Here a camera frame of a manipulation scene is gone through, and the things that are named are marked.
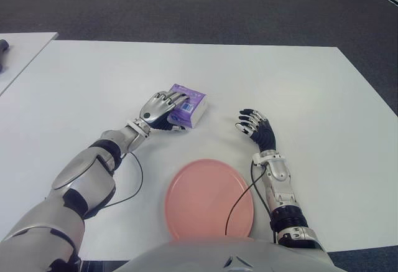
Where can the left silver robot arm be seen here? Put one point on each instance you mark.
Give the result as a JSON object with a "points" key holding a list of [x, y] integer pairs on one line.
{"points": [[84, 175]]}

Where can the pink round plate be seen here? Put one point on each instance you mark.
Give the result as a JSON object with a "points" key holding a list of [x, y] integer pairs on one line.
{"points": [[202, 197]]}

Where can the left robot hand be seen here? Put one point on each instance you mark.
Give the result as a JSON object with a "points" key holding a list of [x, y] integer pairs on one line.
{"points": [[155, 108]]}

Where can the black handheld tool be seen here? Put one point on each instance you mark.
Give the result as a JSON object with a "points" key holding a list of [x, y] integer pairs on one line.
{"points": [[3, 45]]}

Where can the purple tissue paper pack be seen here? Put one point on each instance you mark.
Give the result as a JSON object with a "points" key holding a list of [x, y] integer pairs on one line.
{"points": [[196, 104]]}

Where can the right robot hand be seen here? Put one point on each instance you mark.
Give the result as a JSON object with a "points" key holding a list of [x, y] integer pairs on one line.
{"points": [[265, 138]]}

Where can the grey robot torso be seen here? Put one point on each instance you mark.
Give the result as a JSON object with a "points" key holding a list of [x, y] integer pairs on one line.
{"points": [[217, 253]]}

